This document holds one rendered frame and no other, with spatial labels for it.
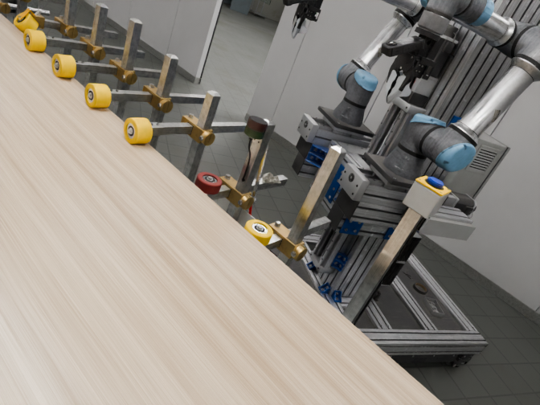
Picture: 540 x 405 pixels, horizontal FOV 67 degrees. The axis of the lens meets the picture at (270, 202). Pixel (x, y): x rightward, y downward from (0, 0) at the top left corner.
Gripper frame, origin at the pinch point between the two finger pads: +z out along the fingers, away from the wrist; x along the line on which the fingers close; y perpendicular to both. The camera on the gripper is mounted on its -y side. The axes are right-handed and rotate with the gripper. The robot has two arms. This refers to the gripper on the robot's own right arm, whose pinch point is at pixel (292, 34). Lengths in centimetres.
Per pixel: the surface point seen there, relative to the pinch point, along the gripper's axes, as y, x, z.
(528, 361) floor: 204, -82, 131
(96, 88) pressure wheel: -76, -39, 32
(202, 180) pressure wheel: -45, -77, 39
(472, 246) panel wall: 222, 10, 108
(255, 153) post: -30, -74, 27
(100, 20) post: -78, 13, 21
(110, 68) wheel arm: -72, -7, 34
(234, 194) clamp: -32, -73, 44
